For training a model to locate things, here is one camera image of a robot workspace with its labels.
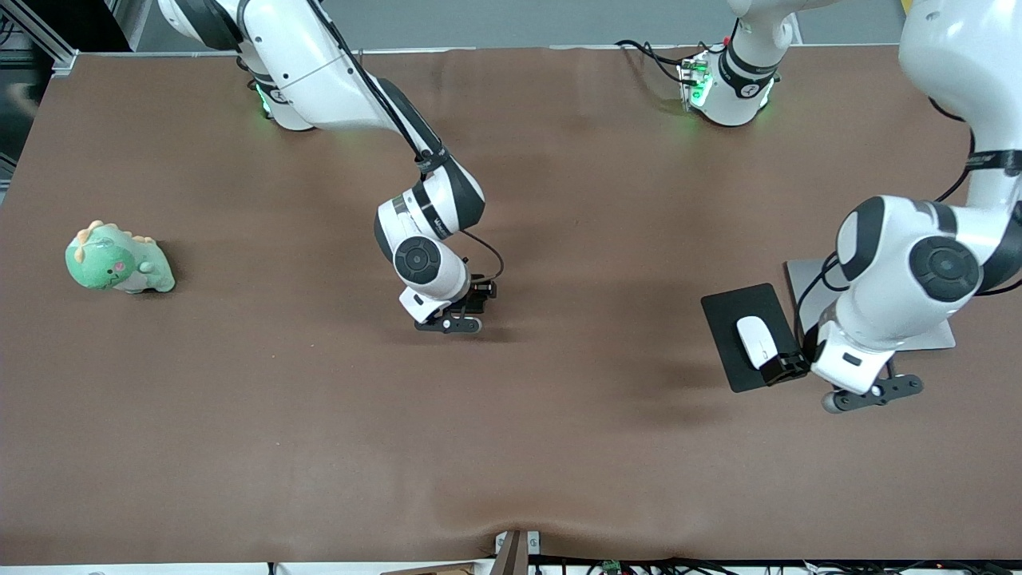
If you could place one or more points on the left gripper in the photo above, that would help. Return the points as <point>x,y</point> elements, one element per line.
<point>787,367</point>

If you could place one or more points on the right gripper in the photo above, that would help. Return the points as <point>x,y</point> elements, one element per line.
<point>477,299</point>

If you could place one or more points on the white computer mouse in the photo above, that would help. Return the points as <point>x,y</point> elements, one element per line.
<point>754,339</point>

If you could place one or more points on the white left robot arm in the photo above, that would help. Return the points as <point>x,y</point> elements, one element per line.
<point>958,48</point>

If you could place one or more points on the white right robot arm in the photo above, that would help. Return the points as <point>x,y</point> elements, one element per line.
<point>319,72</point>

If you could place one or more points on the black mouse pad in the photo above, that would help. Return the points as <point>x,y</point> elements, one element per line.
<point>722,319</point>

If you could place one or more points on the silver closed laptop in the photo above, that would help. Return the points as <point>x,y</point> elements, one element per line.
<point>926,339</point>

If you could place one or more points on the brown table cover mat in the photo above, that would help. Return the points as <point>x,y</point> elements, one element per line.
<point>319,415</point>

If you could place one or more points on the small green connector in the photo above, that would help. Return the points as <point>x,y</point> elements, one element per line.
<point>612,566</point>

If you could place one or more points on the green dinosaur plush toy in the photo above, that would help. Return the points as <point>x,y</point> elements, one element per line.
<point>112,263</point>

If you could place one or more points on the grey metal bracket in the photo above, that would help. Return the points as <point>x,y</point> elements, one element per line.
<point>531,543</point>

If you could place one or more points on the aluminium frame profile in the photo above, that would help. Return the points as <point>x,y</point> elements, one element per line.
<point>44,40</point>

